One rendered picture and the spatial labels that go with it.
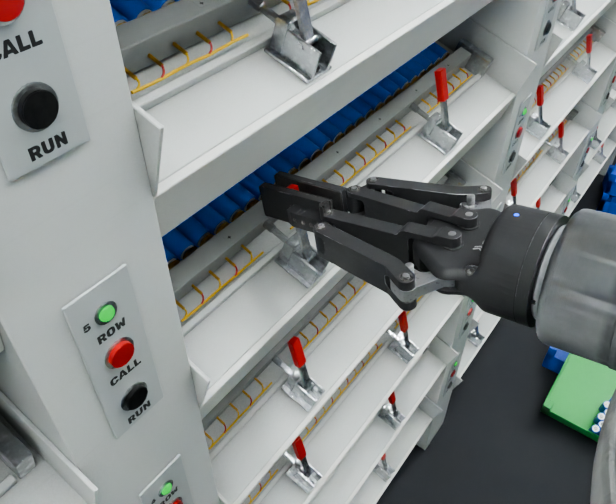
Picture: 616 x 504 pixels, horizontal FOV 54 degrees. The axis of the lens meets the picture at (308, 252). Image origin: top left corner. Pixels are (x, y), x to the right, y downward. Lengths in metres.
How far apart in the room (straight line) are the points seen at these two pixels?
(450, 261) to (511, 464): 1.20
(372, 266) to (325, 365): 0.33
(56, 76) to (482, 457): 1.41
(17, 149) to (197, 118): 0.14
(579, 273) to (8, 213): 0.29
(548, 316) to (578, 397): 1.32
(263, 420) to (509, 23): 0.57
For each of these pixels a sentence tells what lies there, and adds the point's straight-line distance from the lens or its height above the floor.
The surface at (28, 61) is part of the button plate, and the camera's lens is 0.26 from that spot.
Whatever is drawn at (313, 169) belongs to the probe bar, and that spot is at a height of 0.99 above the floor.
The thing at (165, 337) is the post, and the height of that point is 1.03.
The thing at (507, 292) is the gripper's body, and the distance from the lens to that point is 0.39.
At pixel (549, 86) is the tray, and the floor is 0.76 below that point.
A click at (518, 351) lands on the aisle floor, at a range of 1.78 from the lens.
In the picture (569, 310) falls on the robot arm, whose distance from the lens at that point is 0.37.
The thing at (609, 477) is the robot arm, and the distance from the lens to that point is 0.21.
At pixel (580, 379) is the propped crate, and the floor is 0.06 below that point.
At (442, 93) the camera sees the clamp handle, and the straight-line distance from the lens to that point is 0.70.
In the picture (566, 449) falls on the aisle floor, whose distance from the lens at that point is 1.64.
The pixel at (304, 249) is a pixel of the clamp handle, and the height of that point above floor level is 0.97.
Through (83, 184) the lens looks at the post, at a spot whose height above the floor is 1.16.
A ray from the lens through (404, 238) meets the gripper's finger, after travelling 0.43.
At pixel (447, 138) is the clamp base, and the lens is 0.72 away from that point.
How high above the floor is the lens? 1.33
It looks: 43 degrees down
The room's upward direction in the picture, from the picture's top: straight up
